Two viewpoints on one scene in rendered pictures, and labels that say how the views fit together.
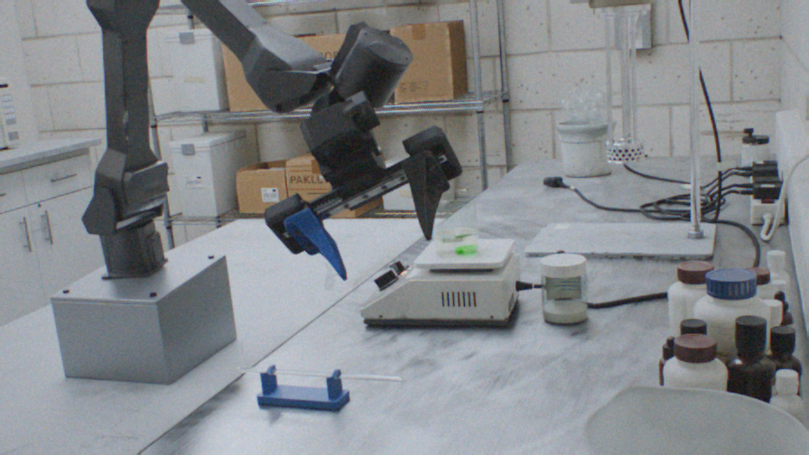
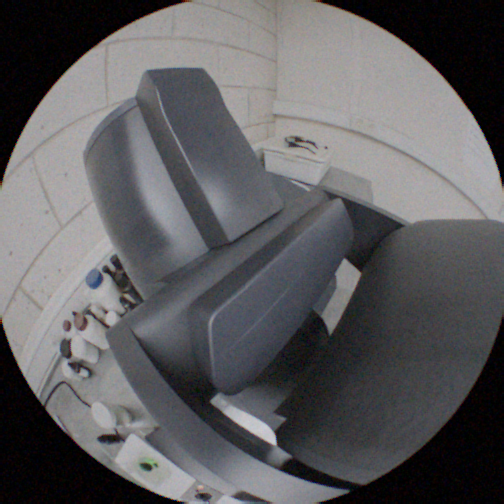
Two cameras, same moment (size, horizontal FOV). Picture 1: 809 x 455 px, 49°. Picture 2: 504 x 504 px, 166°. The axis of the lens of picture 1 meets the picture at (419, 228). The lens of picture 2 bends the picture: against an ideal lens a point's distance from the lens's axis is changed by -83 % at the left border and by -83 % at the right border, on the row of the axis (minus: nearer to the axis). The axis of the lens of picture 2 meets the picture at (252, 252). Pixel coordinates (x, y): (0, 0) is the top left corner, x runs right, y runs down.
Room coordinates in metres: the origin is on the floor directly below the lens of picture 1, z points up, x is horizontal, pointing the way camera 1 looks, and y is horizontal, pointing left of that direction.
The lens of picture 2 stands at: (0.94, 0.07, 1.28)
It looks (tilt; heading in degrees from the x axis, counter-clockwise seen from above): 47 degrees down; 189
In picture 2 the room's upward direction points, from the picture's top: straight up
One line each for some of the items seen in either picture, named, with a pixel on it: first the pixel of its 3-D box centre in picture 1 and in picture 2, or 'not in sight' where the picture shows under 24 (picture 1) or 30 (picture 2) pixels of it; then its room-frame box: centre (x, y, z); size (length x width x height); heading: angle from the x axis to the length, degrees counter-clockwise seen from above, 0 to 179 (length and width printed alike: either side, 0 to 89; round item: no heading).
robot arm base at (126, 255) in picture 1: (132, 246); not in sight; (1.11, 0.37, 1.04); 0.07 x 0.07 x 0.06; 79
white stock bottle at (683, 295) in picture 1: (696, 311); (92, 330); (0.94, -0.30, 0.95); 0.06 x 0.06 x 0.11
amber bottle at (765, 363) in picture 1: (750, 376); (123, 271); (0.76, -0.29, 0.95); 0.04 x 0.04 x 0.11
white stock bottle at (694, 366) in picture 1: (695, 392); not in sight; (0.75, -0.24, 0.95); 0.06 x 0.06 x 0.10
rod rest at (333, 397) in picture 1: (302, 385); not in sight; (0.91, 0.14, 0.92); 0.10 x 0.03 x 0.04; 69
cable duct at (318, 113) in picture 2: not in sight; (423, 154); (0.01, 0.89, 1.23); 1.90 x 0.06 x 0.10; 69
